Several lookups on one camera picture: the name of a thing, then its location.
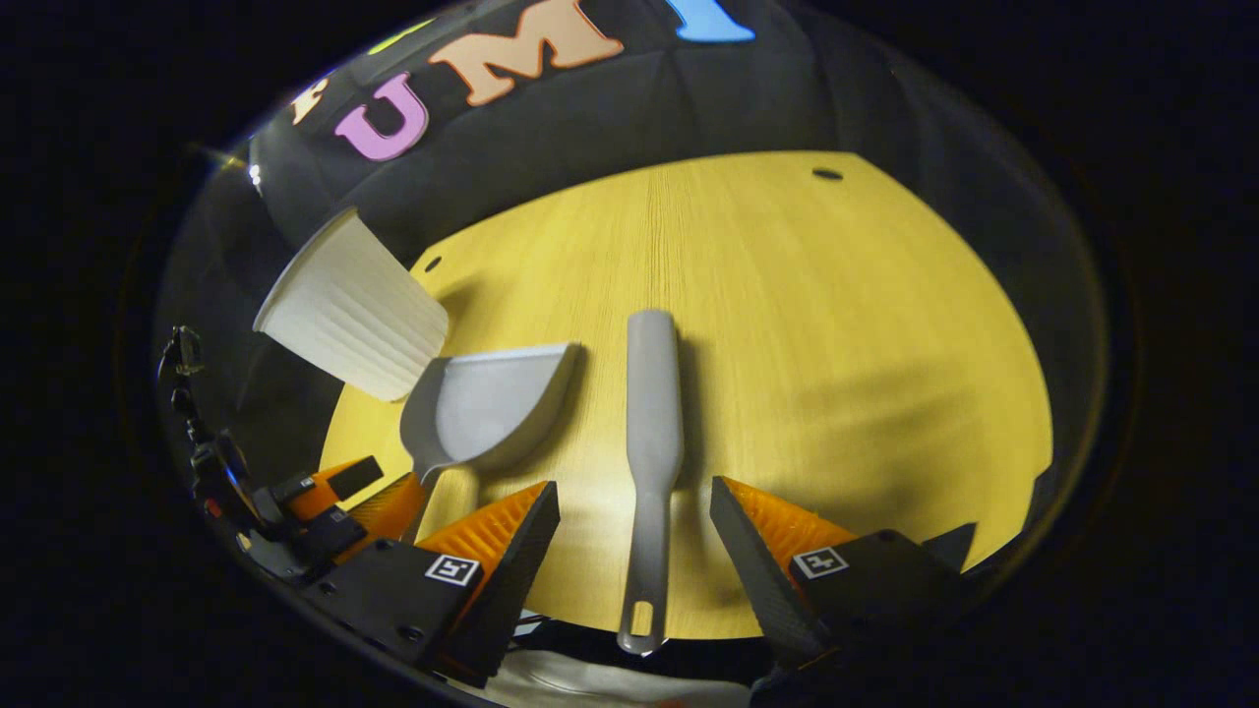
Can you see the small grey broom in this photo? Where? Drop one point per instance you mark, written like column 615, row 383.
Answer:
column 654, row 413

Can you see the white garbage bin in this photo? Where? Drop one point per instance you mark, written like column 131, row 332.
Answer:
column 354, row 315

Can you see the person's white clothing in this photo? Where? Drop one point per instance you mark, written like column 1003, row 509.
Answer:
column 590, row 688

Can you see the grey dustpan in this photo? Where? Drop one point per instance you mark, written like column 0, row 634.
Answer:
column 492, row 403

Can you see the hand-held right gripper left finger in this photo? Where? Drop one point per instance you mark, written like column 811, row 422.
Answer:
column 521, row 560

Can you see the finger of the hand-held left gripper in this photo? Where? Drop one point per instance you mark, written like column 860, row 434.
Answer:
column 393, row 506
column 329, row 492

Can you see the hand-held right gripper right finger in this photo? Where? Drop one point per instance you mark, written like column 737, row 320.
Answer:
column 748, row 560

